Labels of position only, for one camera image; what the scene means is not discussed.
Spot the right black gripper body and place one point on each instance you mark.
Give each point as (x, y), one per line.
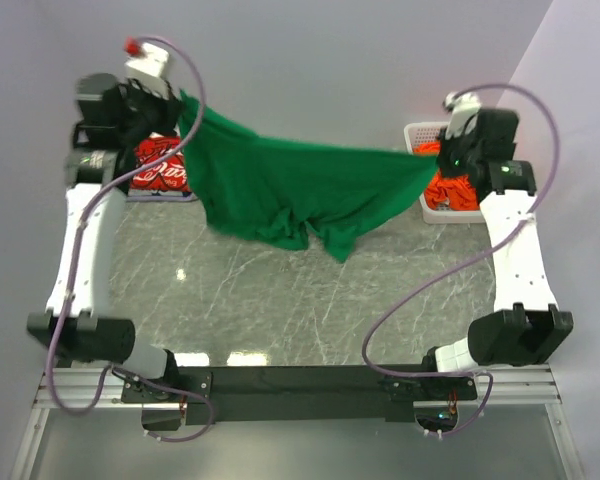
(457, 154)

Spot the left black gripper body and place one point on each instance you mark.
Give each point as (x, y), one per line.
(148, 112)

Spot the green t-shirt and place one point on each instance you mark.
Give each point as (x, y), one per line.
(281, 192)

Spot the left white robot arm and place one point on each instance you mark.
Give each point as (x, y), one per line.
(77, 323)

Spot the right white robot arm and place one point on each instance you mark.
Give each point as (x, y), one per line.
(526, 325)

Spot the orange t-shirt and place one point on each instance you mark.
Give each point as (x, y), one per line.
(455, 193)

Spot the white plastic basket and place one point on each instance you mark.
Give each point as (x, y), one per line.
(416, 134)

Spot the folded red printed t-shirt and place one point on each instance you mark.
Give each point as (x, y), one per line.
(169, 176)

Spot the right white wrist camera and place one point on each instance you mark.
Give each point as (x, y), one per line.
(462, 109)

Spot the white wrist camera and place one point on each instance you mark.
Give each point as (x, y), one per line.
(462, 109)
(145, 62)

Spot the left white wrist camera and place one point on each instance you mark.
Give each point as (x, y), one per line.
(145, 62)

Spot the aluminium rail frame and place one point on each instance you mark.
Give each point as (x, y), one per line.
(533, 385)

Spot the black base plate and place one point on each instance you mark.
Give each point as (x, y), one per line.
(209, 395)

